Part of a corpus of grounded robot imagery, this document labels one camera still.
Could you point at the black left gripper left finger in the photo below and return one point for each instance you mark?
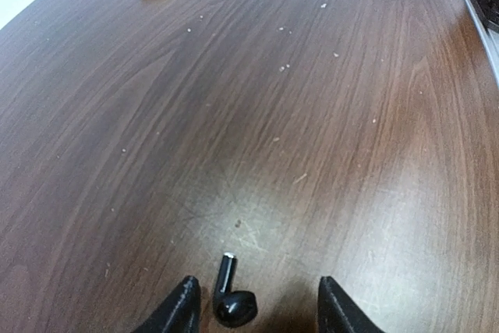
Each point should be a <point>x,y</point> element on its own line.
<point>179,311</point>

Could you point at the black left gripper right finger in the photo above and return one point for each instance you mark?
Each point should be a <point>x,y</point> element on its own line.
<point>337,312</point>

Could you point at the black wireless earbud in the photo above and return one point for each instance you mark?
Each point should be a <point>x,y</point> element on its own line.
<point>232,309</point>

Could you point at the aluminium front table rail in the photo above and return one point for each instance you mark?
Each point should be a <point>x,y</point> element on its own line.
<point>488,37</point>

